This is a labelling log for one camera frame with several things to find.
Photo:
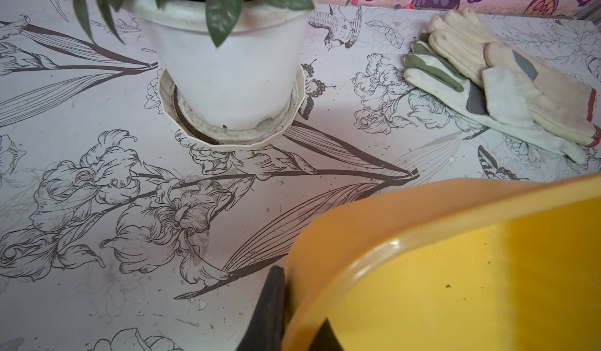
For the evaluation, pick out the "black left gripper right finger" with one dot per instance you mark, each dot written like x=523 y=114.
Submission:
x=325 y=339

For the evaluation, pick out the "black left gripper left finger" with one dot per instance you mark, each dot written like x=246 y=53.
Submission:
x=266 y=328

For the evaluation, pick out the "yellow plastic storage tray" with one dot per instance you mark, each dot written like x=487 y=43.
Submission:
x=463 y=264

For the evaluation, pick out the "white pot saucer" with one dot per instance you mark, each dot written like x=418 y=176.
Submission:
x=222 y=139

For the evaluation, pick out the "white plastic plant pot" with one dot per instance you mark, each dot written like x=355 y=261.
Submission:
x=238 y=84

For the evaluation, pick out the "cream green work glove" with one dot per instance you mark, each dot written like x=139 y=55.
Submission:
x=499 y=104

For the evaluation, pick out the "aluminium frame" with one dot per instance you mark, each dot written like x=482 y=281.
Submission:
x=590 y=12

